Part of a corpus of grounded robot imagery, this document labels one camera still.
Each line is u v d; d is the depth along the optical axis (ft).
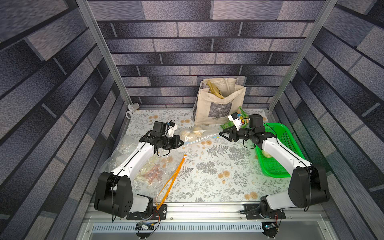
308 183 1.41
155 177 2.80
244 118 2.38
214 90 3.12
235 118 2.41
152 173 2.85
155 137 1.96
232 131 2.38
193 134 3.35
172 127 2.58
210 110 3.22
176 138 2.39
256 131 2.20
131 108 3.76
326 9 2.29
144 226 2.33
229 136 2.49
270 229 2.33
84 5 2.24
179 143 2.45
